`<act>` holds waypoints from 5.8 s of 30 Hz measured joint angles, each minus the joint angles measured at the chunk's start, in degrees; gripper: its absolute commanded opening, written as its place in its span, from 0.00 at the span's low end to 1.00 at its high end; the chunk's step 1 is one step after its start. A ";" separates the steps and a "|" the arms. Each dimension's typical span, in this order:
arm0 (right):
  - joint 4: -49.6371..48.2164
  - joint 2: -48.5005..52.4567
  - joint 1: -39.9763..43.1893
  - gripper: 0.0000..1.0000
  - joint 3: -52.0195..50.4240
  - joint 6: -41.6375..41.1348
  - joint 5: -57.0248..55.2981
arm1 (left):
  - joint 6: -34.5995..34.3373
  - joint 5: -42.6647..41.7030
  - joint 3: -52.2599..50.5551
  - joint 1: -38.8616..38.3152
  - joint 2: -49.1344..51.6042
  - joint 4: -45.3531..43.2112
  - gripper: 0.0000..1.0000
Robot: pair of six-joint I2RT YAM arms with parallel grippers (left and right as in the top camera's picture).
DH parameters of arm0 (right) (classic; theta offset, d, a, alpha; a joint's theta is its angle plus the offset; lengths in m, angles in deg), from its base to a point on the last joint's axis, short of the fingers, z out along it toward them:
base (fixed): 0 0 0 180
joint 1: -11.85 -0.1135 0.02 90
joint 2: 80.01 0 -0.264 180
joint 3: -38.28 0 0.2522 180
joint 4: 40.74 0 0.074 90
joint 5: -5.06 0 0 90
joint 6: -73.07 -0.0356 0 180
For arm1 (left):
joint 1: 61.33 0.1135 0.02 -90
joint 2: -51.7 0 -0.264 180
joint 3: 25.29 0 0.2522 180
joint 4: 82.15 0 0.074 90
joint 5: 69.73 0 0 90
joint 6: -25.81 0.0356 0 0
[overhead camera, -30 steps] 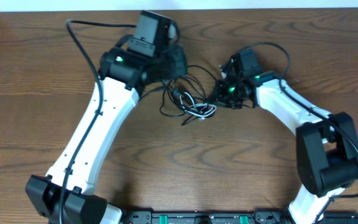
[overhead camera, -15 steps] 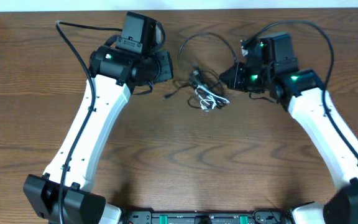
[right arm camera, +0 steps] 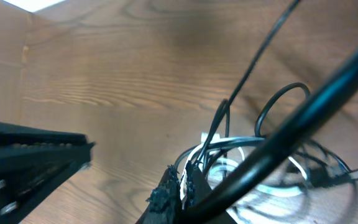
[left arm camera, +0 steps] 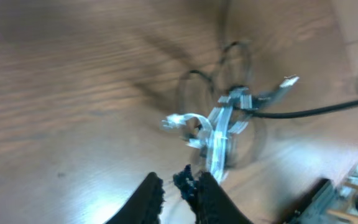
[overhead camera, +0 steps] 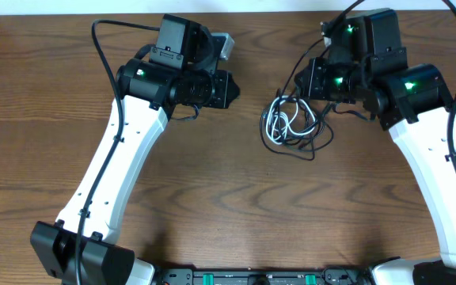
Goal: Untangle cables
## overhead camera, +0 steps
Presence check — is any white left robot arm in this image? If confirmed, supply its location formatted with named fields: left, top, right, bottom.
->
left=30, top=14, right=240, bottom=284

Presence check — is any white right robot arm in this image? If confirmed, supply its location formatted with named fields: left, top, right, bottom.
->
left=294, top=8, right=456, bottom=285

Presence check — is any white cable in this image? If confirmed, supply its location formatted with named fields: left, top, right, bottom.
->
left=264, top=94, right=317, bottom=145

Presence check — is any long black usb cable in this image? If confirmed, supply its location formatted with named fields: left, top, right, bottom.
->
left=259, top=37, right=375, bottom=162

